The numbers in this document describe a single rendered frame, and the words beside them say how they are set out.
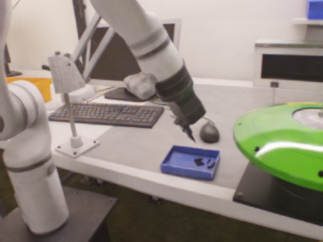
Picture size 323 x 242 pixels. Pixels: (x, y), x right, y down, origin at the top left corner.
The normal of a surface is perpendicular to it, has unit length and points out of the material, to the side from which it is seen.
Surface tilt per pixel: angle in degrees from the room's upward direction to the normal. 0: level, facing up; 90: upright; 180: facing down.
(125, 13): 121
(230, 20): 90
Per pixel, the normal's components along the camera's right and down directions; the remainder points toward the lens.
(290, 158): -0.36, -0.73
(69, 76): 0.02, 0.37
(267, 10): -0.44, 0.36
